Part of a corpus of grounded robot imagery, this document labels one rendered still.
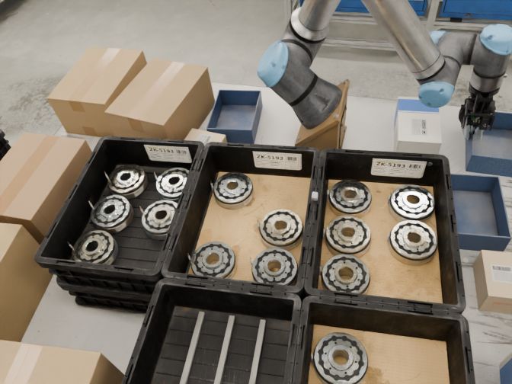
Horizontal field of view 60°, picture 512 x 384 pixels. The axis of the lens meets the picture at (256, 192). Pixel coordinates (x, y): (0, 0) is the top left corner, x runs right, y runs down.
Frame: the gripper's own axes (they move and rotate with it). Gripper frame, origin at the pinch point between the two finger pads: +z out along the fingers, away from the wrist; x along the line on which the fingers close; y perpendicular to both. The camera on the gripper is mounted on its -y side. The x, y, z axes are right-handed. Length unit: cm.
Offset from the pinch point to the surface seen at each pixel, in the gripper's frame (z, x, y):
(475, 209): 5.2, 2.6, 24.0
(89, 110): -16, -118, 20
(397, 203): -11.8, -17.6, 38.9
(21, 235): -20, -103, 71
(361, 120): 3.0, -33.0, -6.1
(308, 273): -20, -32, 66
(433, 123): -4.4, -10.8, 1.2
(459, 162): 5.3, -2.2, 6.7
